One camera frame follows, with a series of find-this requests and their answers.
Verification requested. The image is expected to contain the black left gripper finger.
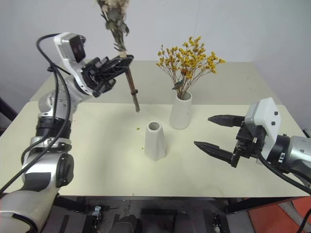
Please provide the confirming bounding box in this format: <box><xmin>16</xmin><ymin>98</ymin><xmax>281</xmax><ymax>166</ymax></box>
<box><xmin>109</xmin><ymin>61</ymin><xmax>131</xmax><ymax>79</ymax></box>
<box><xmin>108</xmin><ymin>55</ymin><xmax>135</xmax><ymax>67</ymax></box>

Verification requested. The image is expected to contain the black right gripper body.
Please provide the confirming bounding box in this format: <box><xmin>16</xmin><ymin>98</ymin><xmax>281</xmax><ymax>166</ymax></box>
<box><xmin>233</xmin><ymin>122</ymin><xmax>266</xmax><ymax>159</ymax></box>

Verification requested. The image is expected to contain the small metal clamp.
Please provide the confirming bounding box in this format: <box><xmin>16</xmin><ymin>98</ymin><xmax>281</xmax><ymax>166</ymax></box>
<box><xmin>87</xmin><ymin>205</ymin><xmax>110</xmax><ymax>219</ymax></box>
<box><xmin>210</xmin><ymin>212</ymin><xmax>222</xmax><ymax>233</ymax></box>

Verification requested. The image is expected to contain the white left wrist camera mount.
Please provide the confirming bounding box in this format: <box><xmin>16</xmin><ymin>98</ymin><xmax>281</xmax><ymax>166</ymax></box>
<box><xmin>52</xmin><ymin>32</ymin><xmax>87</xmax><ymax>84</ymax></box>

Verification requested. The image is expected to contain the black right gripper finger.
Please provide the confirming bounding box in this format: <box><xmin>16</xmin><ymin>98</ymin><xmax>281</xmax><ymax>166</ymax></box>
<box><xmin>207</xmin><ymin>114</ymin><xmax>246</xmax><ymax>128</ymax></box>
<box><xmin>193</xmin><ymin>141</ymin><xmax>241</xmax><ymax>168</ymax></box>

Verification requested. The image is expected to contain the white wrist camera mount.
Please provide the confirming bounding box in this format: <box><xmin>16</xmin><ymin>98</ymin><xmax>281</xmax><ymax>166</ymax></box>
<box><xmin>243</xmin><ymin>97</ymin><xmax>283</xmax><ymax>161</ymax></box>
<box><xmin>52</xmin><ymin>32</ymin><xmax>87</xmax><ymax>84</ymax></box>

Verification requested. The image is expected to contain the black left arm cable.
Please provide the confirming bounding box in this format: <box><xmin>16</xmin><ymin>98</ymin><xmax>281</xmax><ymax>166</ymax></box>
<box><xmin>0</xmin><ymin>33</ymin><xmax>73</xmax><ymax>195</ymax></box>

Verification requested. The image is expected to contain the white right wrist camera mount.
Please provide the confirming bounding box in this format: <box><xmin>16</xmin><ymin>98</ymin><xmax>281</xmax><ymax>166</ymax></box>
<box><xmin>243</xmin><ymin>97</ymin><xmax>283</xmax><ymax>161</ymax></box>

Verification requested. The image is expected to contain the red floor mat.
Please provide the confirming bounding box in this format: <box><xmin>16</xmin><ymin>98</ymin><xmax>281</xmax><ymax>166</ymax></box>
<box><xmin>247</xmin><ymin>196</ymin><xmax>311</xmax><ymax>233</ymax></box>

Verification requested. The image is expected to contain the dark rounded shape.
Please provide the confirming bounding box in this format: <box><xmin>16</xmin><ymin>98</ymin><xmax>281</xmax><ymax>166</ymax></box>
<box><xmin>116</xmin><ymin>214</ymin><xmax>143</xmax><ymax>233</ymax></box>

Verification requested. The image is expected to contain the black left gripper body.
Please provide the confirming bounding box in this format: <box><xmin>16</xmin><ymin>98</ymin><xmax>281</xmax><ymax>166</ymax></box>
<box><xmin>81</xmin><ymin>56</ymin><xmax>118</xmax><ymax>99</ymax></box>

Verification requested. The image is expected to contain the dried yellow flower bouquet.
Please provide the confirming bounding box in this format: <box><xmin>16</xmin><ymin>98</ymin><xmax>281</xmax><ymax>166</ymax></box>
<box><xmin>156</xmin><ymin>36</ymin><xmax>226</xmax><ymax>100</ymax></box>

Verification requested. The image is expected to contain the black table frame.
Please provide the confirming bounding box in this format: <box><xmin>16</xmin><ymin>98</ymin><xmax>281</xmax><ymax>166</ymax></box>
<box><xmin>55</xmin><ymin>195</ymin><xmax>302</xmax><ymax>215</ymax></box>

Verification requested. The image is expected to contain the round white ceramic vase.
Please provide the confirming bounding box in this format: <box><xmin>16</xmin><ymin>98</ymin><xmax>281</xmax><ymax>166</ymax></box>
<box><xmin>169</xmin><ymin>92</ymin><xmax>193</xmax><ymax>130</ymax></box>

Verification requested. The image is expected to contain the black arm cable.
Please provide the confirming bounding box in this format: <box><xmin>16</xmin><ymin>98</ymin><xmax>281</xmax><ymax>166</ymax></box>
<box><xmin>254</xmin><ymin>150</ymin><xmax>311</xmax><ymax>195</ymax></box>
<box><xmin>0</xmin><ymin>33</ymin><xmax>73</xmax><ymax>195</ymax></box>

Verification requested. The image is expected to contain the dried green white flower bouquet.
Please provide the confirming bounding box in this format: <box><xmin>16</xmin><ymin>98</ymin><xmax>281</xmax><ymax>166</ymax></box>
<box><xmin>93</xmin><ymin>0</ymin><xmax>141</xmax><ymax>114</ymax></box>

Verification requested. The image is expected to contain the faceted white ceramic vase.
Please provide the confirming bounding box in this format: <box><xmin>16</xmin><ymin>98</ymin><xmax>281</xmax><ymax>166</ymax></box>
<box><xmin>144</xmin><ymin>121</ymin><xmax>168</xmax><ymax>162</ymax></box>

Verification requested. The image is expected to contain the black metal side frame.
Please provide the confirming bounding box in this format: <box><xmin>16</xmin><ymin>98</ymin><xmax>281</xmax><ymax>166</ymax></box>
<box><xmin>0</xmin><ymin>97</ymin><xmax>18</xmax><ymax>137</ymax></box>

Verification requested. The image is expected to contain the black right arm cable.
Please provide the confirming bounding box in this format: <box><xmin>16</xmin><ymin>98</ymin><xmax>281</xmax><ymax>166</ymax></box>
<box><xmin>254</xmin><ymin>150</ymin><xmax>311</xmax><ymax>195</ymax></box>

